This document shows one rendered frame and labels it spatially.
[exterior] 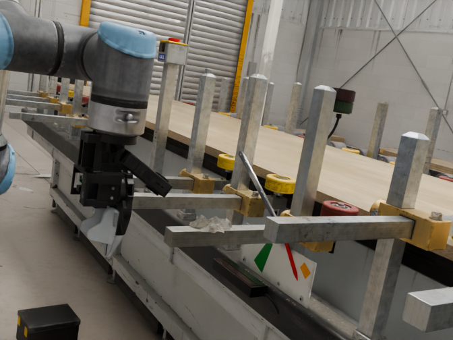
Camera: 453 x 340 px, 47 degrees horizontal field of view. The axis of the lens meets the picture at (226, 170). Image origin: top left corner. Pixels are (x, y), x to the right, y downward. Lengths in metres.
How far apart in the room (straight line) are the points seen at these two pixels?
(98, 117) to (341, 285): 0.80
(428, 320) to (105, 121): 0.53
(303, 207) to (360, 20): 9.88
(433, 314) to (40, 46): 0.66
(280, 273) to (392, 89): 9.01
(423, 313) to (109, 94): 0.53
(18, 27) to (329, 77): 10.45
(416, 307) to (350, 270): 0.78
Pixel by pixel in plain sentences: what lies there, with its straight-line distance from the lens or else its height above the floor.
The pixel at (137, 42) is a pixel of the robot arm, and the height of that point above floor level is 1.17.
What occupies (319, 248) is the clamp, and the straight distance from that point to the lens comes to 1.11.
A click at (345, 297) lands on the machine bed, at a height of 0.66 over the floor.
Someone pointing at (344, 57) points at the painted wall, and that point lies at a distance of 11.00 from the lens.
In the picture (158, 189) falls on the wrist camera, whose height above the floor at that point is 0.94.
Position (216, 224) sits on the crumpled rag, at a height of 0.87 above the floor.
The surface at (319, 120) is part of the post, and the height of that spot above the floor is 1.09.
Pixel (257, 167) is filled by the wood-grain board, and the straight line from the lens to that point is 1.54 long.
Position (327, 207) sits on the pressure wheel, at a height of 0.90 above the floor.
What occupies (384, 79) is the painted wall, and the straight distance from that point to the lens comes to 10.25.
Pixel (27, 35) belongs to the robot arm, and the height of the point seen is 1.16.
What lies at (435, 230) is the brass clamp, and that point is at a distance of 0.92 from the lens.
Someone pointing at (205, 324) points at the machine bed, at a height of 0.24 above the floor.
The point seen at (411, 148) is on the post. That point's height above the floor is 1.08.
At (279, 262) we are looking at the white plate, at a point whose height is 0.76.
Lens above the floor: 1.15
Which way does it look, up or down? 10 degrees down
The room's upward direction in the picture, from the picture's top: 10 degrees clockwise
